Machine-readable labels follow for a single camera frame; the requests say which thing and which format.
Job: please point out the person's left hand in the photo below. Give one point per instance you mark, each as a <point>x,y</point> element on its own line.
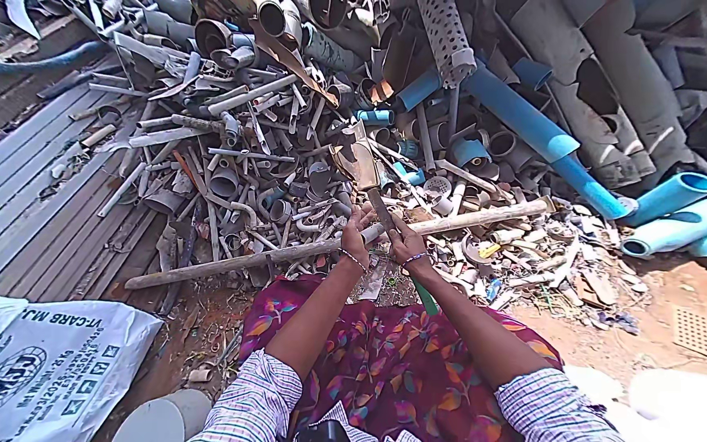
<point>355,241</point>

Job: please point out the person's right hand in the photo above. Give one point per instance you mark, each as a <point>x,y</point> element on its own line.
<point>409,247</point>

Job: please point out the person's right fingers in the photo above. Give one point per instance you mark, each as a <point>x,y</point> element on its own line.
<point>400,228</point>

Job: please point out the person's left fingers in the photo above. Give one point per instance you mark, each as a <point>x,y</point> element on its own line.
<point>363,215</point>

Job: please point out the person's right forearm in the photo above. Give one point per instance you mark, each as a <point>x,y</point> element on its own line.
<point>479,331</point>

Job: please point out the person's left forearm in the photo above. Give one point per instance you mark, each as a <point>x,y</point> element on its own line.
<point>313,319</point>

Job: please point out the broken beige pipe piece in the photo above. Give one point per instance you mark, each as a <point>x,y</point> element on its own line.
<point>363,164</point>

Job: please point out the yellow plastic scrap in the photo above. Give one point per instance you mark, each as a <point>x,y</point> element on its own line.
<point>488,250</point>

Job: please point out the bright blue pipe coupling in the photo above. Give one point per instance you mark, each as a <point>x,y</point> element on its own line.
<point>375,116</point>

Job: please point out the small blue wrapper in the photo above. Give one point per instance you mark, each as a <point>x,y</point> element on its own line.
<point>493,290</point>

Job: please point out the pile of pipe scraps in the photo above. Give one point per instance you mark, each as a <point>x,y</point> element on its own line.
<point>267,153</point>

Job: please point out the person's legs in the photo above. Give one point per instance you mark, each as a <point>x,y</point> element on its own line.
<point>390,362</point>

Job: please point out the long wooden pole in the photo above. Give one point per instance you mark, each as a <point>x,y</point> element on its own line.
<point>237,262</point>

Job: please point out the short blue pipe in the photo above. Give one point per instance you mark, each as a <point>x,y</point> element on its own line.
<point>420,89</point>

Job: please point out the long thick blue pipe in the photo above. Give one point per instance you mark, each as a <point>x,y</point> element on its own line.
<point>516,113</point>

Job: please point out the perforated grey pipe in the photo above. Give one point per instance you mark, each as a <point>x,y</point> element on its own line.
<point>447,40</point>

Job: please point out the thin blue pipe length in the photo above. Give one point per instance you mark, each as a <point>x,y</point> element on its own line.
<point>590,187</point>

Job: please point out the black device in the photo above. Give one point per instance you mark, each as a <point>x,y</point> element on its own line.
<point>323,432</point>

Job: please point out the heap of large grey pipes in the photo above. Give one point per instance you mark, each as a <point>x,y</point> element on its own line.
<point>617,80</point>

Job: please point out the blue open-ended pipe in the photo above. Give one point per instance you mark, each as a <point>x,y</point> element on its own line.
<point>666,197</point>

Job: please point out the grey-white round container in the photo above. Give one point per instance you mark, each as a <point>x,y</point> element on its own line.
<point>157,420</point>

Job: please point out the beige perforated plate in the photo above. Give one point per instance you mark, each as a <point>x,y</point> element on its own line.
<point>702,336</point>

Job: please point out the stack of grey planks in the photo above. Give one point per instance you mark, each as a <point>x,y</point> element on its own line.
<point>40,202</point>

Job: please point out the white sheet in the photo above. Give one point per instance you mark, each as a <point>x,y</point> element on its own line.
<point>691,399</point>

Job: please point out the white printed sack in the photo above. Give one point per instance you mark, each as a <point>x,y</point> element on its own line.
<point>53,368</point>

